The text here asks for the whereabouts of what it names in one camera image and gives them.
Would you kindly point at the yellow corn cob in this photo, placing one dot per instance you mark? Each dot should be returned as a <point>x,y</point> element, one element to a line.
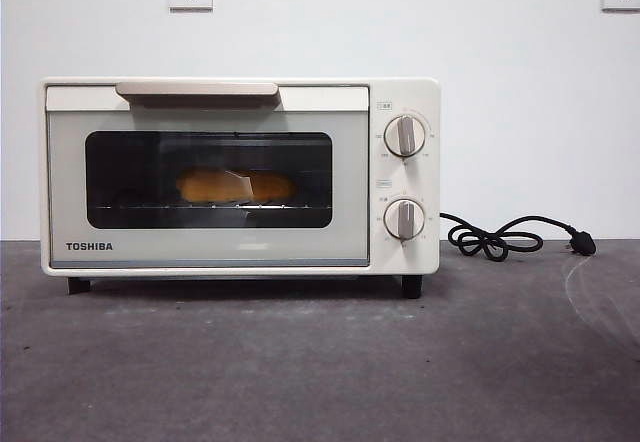
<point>210,187</point>

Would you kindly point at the cream oven control knob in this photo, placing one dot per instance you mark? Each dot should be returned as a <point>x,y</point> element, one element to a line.
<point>404,219</point>
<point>405,136</point>

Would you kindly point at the cream Toshiba toaster oven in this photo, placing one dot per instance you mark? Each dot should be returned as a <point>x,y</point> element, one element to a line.
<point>430,97</point>

